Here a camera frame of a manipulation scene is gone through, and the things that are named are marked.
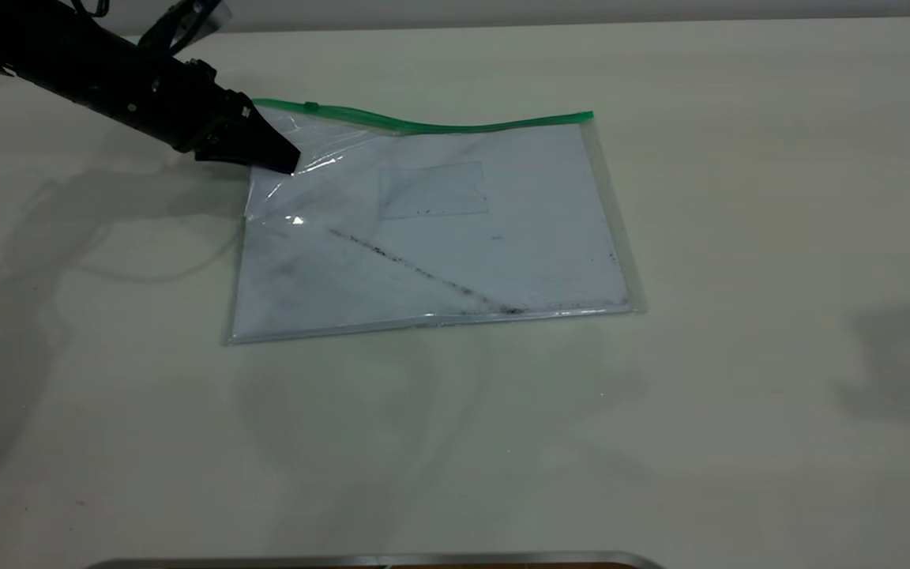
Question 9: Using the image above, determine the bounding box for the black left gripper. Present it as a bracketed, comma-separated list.
[139, 59, 302, 171]

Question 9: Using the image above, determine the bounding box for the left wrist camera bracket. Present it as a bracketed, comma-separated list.
[137, 0, 232, 58]

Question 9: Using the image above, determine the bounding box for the silver metal frame edge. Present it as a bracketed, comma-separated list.
[84, 550, 665, 569]

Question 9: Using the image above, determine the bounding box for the clear zip bag green strip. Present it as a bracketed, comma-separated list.
[224, 97, 647, 346]

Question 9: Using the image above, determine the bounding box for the white paper sheet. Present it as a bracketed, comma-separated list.
[232, 126, 631, 339]

